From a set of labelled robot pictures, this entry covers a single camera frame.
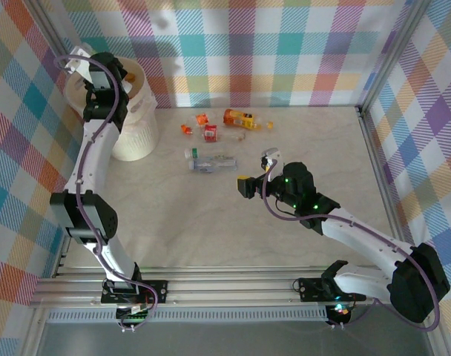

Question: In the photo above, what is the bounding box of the cream plastic bin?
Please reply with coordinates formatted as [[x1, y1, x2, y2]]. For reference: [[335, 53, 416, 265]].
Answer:
[[65, 55, 159, 162]]

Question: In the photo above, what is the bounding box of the clear water bottle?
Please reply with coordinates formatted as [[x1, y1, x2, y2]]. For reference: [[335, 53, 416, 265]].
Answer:
[[188, 155, 237, 174]]

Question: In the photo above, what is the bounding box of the orange juice bottle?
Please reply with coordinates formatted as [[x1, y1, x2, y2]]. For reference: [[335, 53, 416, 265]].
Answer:
[[223, 108, 274, 131]]

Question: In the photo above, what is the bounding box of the small orange packet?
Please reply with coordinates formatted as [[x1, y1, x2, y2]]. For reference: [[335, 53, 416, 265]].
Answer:
[[180, 112, 211, 136]]

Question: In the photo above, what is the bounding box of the wide aluminium mounting beam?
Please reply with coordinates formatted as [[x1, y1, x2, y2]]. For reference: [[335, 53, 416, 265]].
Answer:
[[27, 265, 440, 309]]

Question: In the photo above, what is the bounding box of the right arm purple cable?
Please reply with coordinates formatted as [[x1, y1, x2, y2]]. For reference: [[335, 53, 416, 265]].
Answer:
[[261, 162, 442, 333]]

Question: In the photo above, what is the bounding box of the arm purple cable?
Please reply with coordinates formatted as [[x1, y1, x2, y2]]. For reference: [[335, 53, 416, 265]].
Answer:
[[261, 162, 442, 333], [53, 54, 159, 333]]

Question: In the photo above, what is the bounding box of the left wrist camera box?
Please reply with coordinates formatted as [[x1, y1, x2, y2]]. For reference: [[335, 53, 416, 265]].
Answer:
[[63, 55, 92, 81]]

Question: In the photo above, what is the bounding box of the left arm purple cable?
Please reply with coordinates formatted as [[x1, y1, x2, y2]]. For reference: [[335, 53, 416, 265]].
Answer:
[[53, 54, 159, 333]]

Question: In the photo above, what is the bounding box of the aluminium frame post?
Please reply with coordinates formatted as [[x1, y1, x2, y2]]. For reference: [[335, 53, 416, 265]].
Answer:
[[33, 0, 80, 64], [357, 0, 430, 112]]

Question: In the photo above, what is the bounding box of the aluminium table edge rail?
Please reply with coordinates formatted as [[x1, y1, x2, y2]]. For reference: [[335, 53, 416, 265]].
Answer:
[[357, 105, 415, 275], [53, 233, 74, 277]]

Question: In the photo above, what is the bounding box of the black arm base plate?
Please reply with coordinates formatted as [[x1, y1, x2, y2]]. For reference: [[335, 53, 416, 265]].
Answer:
[[100, 280, 169, 306], [297, 276, 367, 303]]

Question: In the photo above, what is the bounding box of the grey slotted cable duct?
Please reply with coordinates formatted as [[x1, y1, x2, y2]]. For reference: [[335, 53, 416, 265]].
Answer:
[[47, 309, 331, 324]]

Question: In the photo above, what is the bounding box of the controller board with wires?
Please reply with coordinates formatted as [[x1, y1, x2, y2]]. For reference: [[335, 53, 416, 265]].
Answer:
[[116, 303, 154, 334], [327, 302, 355, 330]]

